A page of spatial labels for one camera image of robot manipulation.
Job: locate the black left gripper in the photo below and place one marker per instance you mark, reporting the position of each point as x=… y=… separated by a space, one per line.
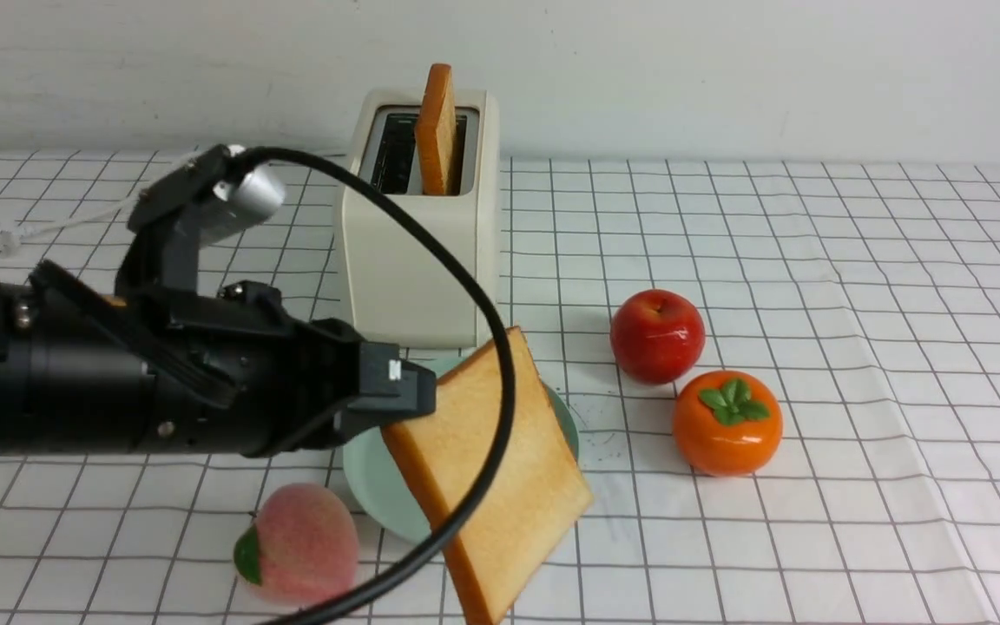
x=237 y=373

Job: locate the toast slice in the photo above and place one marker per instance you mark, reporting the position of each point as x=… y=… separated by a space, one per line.
x=436 y=131
x=537 y=495

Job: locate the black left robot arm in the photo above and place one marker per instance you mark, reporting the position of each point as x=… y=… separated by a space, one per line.
x=63 y=391

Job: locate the light green plate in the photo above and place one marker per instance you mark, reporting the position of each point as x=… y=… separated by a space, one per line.
x=377 y=483

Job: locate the cream white toaster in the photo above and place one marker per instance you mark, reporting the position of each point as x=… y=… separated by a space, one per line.
x=395 y=291

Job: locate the pink fake peach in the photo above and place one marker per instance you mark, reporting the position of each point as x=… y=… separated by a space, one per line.
x=302 y=547

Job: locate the red fake apple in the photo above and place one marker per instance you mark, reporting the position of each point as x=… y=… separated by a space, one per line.
x=657 y=336

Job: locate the orange fake persimmon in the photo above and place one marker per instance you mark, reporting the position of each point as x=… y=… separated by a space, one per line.
x=727 y=424

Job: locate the white grid tablecloth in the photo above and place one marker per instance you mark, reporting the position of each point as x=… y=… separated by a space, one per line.
x=866 y=297

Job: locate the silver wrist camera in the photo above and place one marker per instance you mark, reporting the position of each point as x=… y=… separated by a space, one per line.
x=197 y=203

